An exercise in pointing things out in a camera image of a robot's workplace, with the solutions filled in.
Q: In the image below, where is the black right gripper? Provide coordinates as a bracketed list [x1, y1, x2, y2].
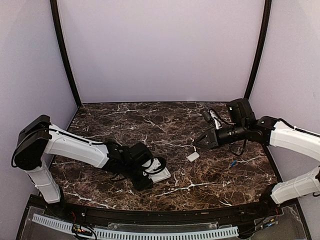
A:
[192, 120, 247, 149]

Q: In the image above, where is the white battery cover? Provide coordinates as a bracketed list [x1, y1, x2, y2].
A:
[186, 151, 200, 162]

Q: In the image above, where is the white remote control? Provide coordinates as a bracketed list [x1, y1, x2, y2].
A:
[148, 168, 171, 183]

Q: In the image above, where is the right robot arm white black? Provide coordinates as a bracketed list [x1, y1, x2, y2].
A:
[193, 116, 320, 217]

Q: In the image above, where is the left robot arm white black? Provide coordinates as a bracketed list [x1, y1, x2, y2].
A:
[11, 114, 154, 218]

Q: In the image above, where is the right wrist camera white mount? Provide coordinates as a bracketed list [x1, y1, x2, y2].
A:
[201, 108, 222, 130]

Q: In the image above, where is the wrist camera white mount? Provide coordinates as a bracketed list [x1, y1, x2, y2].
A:
[143, 156, 167, 175]
[201, 108, 222, 130]

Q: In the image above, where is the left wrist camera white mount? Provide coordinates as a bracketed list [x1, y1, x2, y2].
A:
[143, 156, 167, 175]

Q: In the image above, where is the black front rail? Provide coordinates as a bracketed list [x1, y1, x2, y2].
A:
[27, 194, 295, 226]

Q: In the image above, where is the white slotted cable duct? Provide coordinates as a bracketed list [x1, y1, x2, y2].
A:
[32, 213, 239, 240]

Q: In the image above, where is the right black frame post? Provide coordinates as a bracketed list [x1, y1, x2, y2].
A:
[244, 0, 272, 100]

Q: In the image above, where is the black frame post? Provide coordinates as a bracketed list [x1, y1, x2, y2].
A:
[49, 0, 82, 108]
[244, 0, 272, 100]

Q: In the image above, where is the left black frame post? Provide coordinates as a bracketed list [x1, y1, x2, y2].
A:
[49, 0, 82, 108]

